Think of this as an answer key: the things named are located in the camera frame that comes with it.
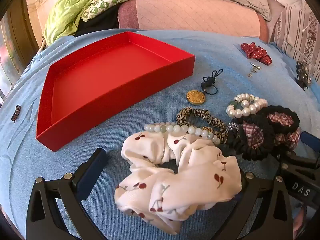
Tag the brown wooden cabinet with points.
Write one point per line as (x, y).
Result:
(20, 30)

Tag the blue cloth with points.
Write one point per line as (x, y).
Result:
(212, 55)

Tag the black hair claw clip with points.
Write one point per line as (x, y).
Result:
(302, 76)

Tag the pink quilted mattress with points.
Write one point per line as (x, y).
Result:
(187, 15)

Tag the black cloth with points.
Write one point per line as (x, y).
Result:
(105, 20)

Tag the red polka dot bow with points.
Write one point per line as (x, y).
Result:
(255, 52)

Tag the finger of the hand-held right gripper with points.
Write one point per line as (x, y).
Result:
(300, 161)
(310, 141)

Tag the white cherry print scrunchie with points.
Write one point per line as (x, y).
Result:
(195, 180)

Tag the green quilt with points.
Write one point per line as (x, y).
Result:
(75, 0)

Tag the striped floral pillow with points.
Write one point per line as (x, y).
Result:
(295, 30)

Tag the red cardboard box tray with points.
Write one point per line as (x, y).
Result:
(112, 75)

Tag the red plaid scrunchie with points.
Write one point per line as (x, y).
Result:
(252, 135)

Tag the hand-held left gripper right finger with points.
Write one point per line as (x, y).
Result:
(250, 188)

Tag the leaf shaped brooch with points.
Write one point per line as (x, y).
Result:
(16, 113)

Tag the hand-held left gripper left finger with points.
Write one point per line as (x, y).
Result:
(88, 180)

